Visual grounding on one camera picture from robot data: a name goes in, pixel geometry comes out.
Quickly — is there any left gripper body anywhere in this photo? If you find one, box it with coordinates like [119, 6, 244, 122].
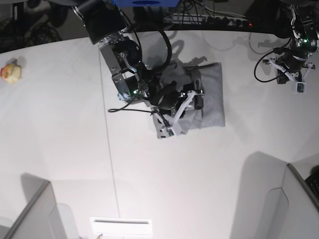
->
[276, 48, 309, 73]

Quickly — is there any yellow red toy fruit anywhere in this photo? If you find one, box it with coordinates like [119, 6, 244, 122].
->
[0, 59, 22, 84]

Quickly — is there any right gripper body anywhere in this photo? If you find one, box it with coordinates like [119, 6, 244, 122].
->
[148, 81, 186, 117]

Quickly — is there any left grey partition panel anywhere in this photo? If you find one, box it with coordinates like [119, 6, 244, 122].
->
[0, 180, 80, 239]

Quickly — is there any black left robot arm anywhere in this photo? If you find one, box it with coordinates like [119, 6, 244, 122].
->
[275, 0, 319, 86]

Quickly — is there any grey T-shirt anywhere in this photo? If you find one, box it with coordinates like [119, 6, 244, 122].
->
[150, 62, 225, 139]

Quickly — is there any right grey partition panel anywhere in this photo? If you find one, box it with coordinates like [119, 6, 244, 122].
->
[262, 164, 319, 239]

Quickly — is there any grey partition panel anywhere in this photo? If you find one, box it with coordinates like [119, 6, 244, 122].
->
[262, 164, 319, 239]
[0, 180, 80, 239]

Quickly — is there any blue box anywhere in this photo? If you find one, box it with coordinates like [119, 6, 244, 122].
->
[113, 0, 179, 7]

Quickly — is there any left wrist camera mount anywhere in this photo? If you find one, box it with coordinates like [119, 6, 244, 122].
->
[262, 58, 316, 94]

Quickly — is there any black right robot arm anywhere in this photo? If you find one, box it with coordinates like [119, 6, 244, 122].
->
[72, 0, 204, 116]

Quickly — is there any black keyboard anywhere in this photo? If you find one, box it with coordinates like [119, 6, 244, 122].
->
[306, 174, 319, 199]

